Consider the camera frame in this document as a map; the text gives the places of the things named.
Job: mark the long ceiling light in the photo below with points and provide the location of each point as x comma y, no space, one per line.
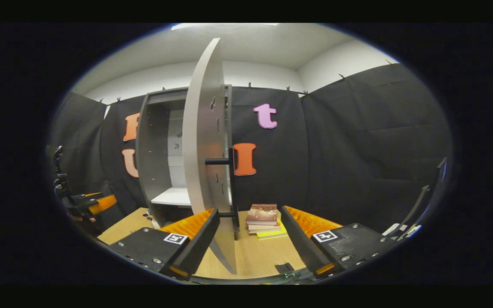
225,26

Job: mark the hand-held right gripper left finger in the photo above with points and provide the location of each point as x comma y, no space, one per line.
199,244

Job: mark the black backdrop cloth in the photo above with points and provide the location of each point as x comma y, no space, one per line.
357,149

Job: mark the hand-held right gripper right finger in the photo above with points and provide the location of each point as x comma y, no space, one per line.
300,239

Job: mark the grey cabinet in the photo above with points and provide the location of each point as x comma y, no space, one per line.
152,171

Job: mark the white cabinet door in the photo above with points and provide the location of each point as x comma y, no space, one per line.
201,128

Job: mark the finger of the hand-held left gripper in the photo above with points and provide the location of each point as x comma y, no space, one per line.
93,195
103,203

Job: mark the small black device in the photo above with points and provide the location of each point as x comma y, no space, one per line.
284,268

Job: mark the red book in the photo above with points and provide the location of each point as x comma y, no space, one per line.
262,216

